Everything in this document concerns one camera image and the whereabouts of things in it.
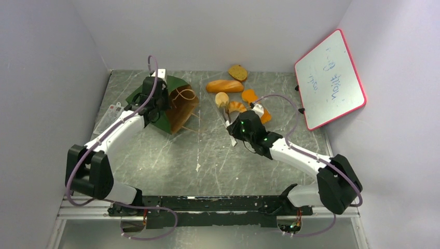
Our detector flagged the striped fake croissant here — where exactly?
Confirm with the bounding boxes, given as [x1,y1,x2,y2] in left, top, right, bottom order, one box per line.
[228,101,247,113]

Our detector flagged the metal tongs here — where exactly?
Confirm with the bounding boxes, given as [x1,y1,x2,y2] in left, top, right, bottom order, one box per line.
[220,106,237,147]

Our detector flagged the green paper bag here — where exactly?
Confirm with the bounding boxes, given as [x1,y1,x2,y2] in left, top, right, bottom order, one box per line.
[126,75,201,135]

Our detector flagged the round pale fake bun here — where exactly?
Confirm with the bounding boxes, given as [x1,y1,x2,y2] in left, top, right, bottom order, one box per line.
[215,92,229,108]

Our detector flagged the brown fake bread loaf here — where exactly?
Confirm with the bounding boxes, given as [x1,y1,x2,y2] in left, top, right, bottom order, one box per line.
[206,80,244,93]

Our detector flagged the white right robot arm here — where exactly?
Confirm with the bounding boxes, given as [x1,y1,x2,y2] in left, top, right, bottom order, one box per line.
[226,108,362,215]

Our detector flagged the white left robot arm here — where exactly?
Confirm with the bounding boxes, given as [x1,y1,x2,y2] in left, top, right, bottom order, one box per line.
[65,69,170,216]

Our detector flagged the clear packaged tool card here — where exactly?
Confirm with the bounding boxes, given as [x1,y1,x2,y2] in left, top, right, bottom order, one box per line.
[93,102,123,135]

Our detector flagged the red framed whiteboard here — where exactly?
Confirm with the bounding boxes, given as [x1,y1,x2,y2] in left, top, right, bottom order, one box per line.
[294,29,367,131]

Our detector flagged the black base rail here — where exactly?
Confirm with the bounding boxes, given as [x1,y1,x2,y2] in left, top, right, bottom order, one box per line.
[107,195,312,229]

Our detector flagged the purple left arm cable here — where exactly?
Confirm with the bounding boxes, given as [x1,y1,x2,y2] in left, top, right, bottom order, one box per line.
[65,54,178,241]

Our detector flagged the aluminium frame rail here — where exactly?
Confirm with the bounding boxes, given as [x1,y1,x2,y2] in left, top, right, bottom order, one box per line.
[48,196,370,249]

